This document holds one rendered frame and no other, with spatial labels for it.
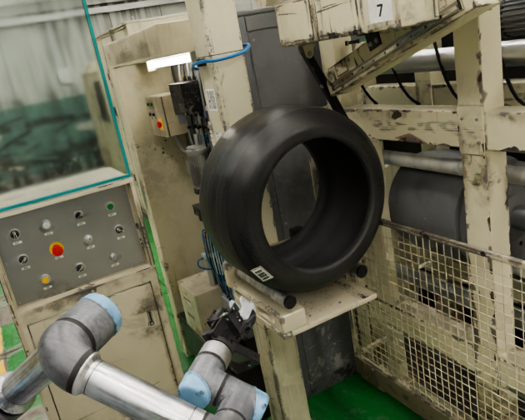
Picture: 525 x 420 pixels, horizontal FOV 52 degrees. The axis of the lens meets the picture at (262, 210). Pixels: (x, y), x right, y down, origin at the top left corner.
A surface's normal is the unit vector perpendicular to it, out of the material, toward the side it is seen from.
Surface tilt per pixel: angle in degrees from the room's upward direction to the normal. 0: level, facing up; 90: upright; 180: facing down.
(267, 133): 48
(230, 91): 90
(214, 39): 90
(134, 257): 90
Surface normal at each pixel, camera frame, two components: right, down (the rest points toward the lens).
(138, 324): 0.47, 0.18
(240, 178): -0.29, -0.07
